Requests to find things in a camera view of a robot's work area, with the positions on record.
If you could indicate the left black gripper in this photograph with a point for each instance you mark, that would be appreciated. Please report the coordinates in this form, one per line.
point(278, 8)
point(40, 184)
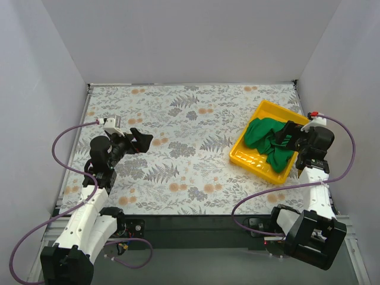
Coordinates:
point(130, 141)

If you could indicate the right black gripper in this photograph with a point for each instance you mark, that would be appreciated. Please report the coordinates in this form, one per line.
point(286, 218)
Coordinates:
point(294, 136)

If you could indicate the green t shirt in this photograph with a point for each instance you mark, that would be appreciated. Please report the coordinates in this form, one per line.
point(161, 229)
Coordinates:
point(261, 135)

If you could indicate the yellow plastic tray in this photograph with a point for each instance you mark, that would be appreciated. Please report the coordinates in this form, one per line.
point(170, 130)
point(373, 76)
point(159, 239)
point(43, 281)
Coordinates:
point(250, 159)

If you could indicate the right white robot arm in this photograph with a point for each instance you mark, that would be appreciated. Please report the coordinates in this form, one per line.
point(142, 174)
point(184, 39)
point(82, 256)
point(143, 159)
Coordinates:
point(312, 235)

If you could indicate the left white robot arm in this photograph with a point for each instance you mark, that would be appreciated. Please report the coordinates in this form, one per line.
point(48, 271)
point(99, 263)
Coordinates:
point(70, 260)

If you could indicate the floral table mat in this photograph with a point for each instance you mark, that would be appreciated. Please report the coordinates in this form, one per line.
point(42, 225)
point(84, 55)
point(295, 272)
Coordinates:
point(187, 169)

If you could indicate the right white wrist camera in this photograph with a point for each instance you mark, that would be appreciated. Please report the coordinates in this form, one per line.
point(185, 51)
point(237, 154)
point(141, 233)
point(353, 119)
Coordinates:
point(314, 121)

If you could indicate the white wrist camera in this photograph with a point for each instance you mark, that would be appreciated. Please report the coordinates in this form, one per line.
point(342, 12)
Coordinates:
point(111, 125)
point(314, 121)

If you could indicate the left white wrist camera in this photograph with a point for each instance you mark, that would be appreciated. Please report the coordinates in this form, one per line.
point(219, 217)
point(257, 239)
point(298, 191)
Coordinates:
point(111, 125)

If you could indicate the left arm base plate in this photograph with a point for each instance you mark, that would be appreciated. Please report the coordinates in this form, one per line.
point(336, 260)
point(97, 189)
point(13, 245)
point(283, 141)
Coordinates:
point(129, 228)

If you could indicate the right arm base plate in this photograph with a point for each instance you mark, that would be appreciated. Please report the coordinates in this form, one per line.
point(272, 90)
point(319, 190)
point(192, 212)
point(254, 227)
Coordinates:
point(261, 227)

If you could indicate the aluminium frame rail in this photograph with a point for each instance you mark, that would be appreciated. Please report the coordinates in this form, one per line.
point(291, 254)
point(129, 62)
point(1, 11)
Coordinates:
point(205, 231)

